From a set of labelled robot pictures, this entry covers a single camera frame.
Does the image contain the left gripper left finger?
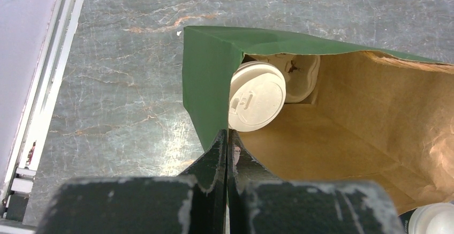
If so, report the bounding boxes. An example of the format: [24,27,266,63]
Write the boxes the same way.
[36,130,227,233]

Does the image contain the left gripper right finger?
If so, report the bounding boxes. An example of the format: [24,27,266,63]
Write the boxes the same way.
[228,130,404,233]

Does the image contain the brown cup carrier tray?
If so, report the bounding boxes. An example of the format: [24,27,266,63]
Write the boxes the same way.
[243,54,321,103]

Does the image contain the green paper bag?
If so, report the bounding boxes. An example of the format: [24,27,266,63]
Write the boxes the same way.
[182,26,453,213]

